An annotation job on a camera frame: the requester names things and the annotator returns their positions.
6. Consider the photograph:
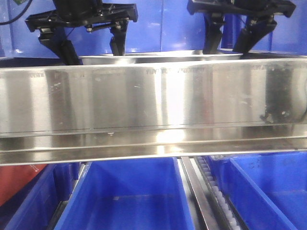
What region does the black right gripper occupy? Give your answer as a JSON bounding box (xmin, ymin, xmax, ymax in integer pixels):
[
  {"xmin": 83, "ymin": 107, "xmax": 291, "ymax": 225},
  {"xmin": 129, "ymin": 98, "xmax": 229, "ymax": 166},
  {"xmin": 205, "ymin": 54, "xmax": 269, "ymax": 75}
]
[{"xmin": 187, "ymin": 0, "xmax": 296, "ymax": 54}]

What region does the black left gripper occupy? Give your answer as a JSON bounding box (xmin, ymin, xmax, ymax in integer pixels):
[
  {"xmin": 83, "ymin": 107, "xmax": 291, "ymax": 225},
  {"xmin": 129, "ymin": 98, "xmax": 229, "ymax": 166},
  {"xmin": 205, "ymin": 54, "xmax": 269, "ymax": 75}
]
[{"xmin": 25, "ymin": 0, "xmax": 138, "ymax": 65}]

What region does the silver metal tray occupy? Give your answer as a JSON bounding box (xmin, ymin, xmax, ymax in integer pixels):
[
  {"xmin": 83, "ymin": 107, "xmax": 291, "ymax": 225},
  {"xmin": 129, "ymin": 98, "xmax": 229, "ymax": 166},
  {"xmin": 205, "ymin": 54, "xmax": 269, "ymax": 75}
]
[{"xmin": 79, "ymin": 49, "xmax": 243, "ymax": 65}]

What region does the blue bin lower centre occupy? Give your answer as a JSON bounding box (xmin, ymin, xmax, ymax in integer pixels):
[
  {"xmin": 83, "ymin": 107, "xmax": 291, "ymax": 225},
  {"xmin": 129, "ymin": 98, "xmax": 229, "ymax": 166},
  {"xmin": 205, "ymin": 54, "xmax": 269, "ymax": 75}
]
[{"xmin": 55, "ymin": 158, "xmax": 194, "ymax": 230}]

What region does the blue bin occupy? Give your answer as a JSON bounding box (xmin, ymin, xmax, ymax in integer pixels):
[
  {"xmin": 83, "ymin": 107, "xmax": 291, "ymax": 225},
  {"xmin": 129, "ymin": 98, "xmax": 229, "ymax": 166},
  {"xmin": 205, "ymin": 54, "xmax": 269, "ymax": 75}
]
[
  {"xmin": 55, "ymin": 158, "xmax": 194, "ymax": 230},
  {"xmin": 0, "ymin": 162, "xmax": 80, "ymax": 230},
  {"xmin": 206, "ymin": 152, "xmax": 307, "ymax": 230}
]

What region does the blue bin lower right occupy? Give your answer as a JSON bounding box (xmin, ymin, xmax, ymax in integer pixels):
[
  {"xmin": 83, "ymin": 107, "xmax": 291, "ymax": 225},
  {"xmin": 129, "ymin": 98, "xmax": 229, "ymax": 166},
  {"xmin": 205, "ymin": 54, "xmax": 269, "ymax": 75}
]
[{"xmin": 206, "ymin": 152, "xmax": 307, "ymax": 230}]

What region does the blue bin lower left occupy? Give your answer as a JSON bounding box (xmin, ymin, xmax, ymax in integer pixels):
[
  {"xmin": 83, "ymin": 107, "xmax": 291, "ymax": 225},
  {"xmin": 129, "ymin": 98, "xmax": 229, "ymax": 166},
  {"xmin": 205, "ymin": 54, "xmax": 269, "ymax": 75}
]
[{"xmin": 0, "ymin": 162, "xmax": 80, "ymax": 230}]

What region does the white roller conveyor track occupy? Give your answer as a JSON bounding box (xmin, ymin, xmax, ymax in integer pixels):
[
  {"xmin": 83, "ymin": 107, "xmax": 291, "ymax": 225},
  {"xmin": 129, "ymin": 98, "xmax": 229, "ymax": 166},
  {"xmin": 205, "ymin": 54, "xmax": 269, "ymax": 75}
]
[{"xmin": 194, "ymin": 156, "xmax": 248, "ymax": 230}]

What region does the stainless steel front rail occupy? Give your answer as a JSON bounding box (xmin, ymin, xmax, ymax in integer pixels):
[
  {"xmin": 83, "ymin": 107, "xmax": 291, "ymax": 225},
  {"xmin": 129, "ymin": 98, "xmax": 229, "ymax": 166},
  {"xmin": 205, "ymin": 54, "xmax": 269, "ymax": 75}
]
[{"xmin": 0, "ymin": 57, "xmax": 307, "ymax": 166}]

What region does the metal lane divider rail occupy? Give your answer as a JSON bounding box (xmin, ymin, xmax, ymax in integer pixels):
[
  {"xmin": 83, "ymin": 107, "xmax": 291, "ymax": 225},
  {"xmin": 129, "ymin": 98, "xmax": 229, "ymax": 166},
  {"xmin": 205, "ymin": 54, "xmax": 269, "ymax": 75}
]
[{"xmin": 181, "ymin": 157, "xmax": 219, "ymax": 230}]

